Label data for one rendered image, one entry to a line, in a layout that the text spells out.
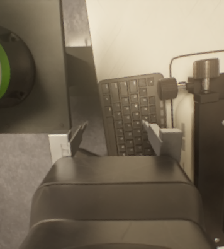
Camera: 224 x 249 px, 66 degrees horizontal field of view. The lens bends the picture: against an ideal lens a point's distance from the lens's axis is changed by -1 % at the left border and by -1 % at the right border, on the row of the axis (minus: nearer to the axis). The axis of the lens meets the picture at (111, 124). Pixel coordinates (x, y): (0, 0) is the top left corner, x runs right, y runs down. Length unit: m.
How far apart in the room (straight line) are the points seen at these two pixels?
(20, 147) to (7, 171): 0.23
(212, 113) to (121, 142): 0.19
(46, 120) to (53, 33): 0.16
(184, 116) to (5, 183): 1.44
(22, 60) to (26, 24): 0.07
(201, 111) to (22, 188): 1.44
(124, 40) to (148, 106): 0.14
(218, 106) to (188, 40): 0.16
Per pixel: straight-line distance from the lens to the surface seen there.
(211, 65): 0.30
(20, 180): 1.55
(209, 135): 0.34
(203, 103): 0.32
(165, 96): 0.31
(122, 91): 0.37
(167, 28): 0.41
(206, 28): 0.44
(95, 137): 1.22
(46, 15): 0.37
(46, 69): 0.36
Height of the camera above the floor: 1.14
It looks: 74 degrees down
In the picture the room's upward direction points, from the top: 178 degrees counter-clockwise
